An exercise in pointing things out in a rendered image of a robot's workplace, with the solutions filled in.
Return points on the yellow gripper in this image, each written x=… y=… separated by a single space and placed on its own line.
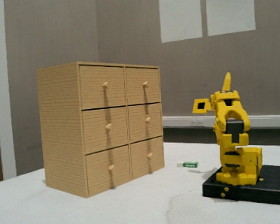
x=199 y=104

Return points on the tan cardboard drawer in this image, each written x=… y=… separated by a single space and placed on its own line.
x=143 y=153
x=101 y=85
x=142 y=84
x=107 y=168
x=97 y=121
x=144 y=120

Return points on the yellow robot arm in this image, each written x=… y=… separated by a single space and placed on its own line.
x=231 y=134

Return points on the tan wooden chest of drawers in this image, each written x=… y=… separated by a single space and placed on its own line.
x=62 y=135

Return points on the white eraser with green sleeve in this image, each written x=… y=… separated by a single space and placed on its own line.
x=187 y=164

